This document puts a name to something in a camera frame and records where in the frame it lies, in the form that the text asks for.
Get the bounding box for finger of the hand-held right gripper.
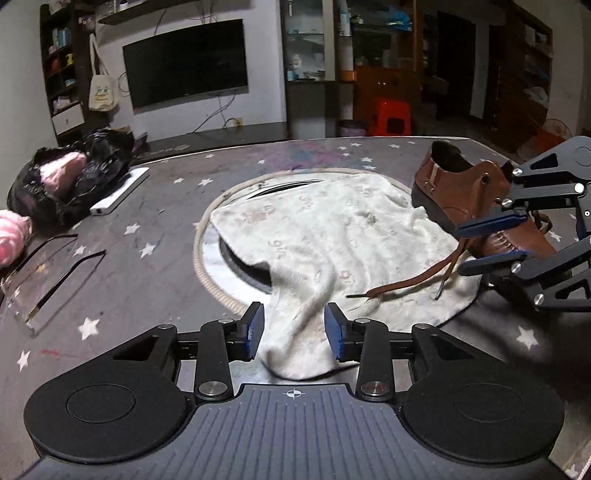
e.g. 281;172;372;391
458;235;591;315
456;136;591;241

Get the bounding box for dark low television stand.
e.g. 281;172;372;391
134;121;289;155

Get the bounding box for white power strip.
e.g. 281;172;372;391
90;167;151;217

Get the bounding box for pink fluffy cloth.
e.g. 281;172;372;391
0;210;33;268

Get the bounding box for glass display cabinet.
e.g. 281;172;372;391
279;0;421;139

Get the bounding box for white towel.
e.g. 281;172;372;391
210;173;490;381

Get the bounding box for black eyeglasses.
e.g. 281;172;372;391
0;233;107;333

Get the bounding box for round metal table inset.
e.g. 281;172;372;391
194;167;393;315

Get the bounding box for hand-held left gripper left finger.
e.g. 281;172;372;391
113;302;266;401

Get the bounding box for purple trash bin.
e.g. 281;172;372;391
338;119;368;138

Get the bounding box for grey star-printed table mat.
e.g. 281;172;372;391
0;136;591;480

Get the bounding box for red plastic stool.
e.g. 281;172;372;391
368;98;413;137

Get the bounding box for cream tote bag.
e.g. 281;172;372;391
88;32;120;113

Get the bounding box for brown shoelace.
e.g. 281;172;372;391
346;210;555;301

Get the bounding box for brown wooden shelf unit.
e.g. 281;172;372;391
496;0;555;153

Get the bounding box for black flat television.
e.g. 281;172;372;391
122;18;250;112

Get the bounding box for red play tent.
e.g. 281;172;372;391
515;119;580;160

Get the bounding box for dark wall shelf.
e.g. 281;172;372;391
98;0;162;26

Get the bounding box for dark open bookshelf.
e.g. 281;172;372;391
39;0;93;146

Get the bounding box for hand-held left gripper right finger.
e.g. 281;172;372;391
323;302;472;401

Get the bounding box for black plastic bag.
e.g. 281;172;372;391
7;128;136;227

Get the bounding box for pink fluffy yarn bundle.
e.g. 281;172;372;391
39;151;88;190

